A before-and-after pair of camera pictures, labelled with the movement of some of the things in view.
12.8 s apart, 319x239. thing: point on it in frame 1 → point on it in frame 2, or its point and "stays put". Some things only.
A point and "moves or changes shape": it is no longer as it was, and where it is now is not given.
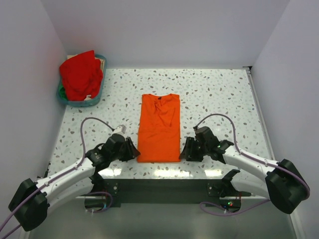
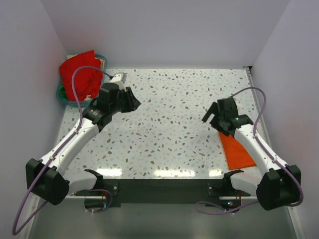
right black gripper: x=188 y=153 → x=212 y=110
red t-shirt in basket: x=81 y=76 stays put
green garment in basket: x=62 y=92 stays put
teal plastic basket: x=89 y=102 stays put
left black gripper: x=131 y=151 → x=132 y=103
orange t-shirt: x=159 y=129 moves or changes shape
